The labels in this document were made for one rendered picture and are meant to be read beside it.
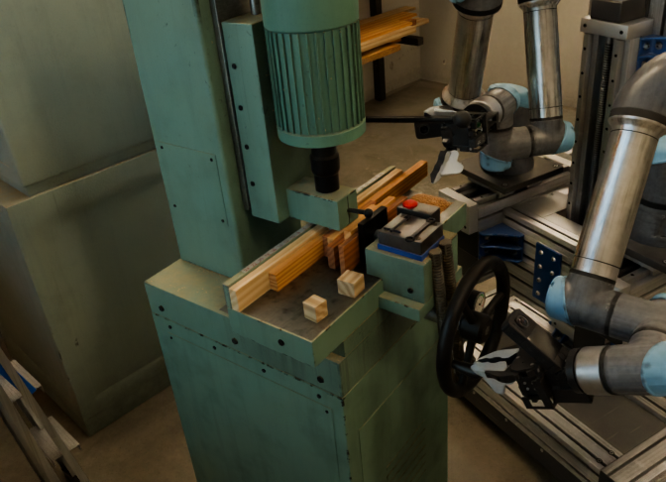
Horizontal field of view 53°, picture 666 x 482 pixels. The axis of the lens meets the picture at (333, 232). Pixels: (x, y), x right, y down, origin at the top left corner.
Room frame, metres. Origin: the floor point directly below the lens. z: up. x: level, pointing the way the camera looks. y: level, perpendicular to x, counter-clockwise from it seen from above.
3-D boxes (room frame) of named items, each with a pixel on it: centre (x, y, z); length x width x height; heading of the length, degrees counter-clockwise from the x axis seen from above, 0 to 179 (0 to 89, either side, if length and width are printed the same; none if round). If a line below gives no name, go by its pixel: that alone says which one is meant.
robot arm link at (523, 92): (1.77, -0.51, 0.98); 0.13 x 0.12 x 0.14; 94
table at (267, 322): (1.21, -0.09, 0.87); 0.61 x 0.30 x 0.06; 141
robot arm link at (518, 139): (1.48, -0.42, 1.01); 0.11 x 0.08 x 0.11; 94
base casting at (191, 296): (1.34, 0.10, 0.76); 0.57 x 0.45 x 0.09; 51
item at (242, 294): (1.29, 0.01, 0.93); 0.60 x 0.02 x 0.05; 141
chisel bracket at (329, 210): (1.28, 0.02, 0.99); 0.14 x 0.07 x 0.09; 51
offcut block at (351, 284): (1.09, -0.03, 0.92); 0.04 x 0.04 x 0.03; 55
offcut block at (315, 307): (1.01, 0.05, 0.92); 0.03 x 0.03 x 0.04; 46
